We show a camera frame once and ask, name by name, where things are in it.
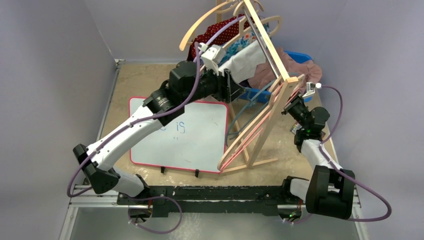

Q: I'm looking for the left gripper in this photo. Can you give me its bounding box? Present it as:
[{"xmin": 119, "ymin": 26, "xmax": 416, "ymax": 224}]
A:
[{"xmin": 182, "ymin": 62, "xmax": 246, "ymax": 106}]

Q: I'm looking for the teal blue hanger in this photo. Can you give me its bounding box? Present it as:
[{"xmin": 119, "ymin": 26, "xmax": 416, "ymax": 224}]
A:
[{"xmin": 224, "ymin": 79, "xmax": 279, "ymax": 147}]

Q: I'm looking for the plain wooden hanger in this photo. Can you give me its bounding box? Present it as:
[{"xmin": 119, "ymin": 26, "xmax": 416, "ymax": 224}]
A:
[{"xmin": 216, "ymin": 73, "xmax": 306, "ymax": 172}]

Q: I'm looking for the pink garment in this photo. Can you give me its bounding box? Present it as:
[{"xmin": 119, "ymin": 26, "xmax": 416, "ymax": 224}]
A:
[{"xmin": 247, "ymin": 46, "xmax": 324, "ymax": 97}]

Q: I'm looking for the blue floral garment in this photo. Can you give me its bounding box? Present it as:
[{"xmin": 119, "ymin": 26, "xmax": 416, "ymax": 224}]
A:
[{"xmin": 218, "ymin": 30, "xmax": 266, "ymax": 83}]

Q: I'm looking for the pink wire hanger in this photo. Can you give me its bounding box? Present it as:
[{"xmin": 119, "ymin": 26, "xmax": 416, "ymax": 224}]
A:
[{"xmin": 219, "ymin": 82, "xmax": 302, "ymax": 172}]

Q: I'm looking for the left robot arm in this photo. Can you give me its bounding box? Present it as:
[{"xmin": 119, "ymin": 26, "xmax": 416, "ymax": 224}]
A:
[{"xmin": 72, "ymin": 61, "xmax": 246, "ymax": 205}]

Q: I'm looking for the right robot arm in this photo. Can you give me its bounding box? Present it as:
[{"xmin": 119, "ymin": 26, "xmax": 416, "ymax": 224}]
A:
[{"xmin": 280, "ymin": 95, "xmax": 355, "ymax": 220}]

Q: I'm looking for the purple hanger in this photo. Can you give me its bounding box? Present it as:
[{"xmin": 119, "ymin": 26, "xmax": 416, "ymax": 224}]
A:
[{"xmin": 193, "ymin": 15, "xmax": 246, "ymax": 64}]

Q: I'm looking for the empty wooden hanger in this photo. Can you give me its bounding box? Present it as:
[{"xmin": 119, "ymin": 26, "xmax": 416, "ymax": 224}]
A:
[{"xmin": 178, "ymin": 0, "xmax": 236, "ymax": 52}]

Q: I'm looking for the marker pack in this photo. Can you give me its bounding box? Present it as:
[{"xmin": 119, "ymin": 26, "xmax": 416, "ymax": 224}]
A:
[{"xmin": 290, "ymin": 122, "xmax": 302, "ymax": 135}]

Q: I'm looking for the blue plastic bin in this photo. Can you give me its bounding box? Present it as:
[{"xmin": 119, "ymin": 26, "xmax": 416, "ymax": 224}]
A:
[{"xmin": 239, "ymin": 47, "xmax": 323, "ymax": 104}]

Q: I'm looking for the wooden clothes rack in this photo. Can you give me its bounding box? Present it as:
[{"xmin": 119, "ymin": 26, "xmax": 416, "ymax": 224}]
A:
[{"xmin": 217, "ymin": 0, "xmax": 304, "ymax": 174}]

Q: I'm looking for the white board with pink edge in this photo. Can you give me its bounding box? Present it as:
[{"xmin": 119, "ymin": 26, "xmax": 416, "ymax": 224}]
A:
[{"xmin": 129, "ymin": 101, "xmax": 229, "ymax": 174}]

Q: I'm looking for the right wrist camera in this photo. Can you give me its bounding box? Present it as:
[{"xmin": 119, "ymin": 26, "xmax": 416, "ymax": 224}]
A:
[{"xmin": 302, "ymin": 82, "xmax": 323, "ymax": 100}]

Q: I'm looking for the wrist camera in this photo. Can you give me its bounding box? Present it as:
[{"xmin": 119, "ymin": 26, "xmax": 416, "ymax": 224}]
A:
[
  {"xmin": 199, "ymin": 43, "xmax": 226, "ymax": 75},
  {"xmin": 302, "ymin": 82, "xmax": 323, "ymax": 100}
]

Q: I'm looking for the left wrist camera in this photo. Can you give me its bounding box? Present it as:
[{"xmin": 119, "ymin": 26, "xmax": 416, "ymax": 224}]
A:
[{"xmin": 199, "ymin": 43, "xmax": 226, "ymax": 75}]

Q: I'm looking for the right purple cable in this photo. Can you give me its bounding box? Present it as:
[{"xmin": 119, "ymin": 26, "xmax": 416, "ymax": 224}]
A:
[{"xmin": 317, "ymin": 84, "xmax": 393, "ymax": 223}]

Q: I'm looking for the purple cable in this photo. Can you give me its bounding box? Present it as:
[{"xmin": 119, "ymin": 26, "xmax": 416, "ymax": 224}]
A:
[
  {"xmin": 317, "ymin": 84, "xmax": 393, "ymax": 223},
  {"xmin": 66, "ymin": 41, "xmax": 204, "ymax": 199}
]

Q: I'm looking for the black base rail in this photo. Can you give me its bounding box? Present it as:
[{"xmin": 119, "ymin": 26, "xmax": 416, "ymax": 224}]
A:
[{"xmin": 117, "ymin": 185, "xmax": 299, "ymax": 218}]

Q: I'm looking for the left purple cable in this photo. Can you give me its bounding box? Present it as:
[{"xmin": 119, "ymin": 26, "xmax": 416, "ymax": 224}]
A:
[{"xmin": 66, "ymin": 41, "xmax": 204, "ymax": 199}]

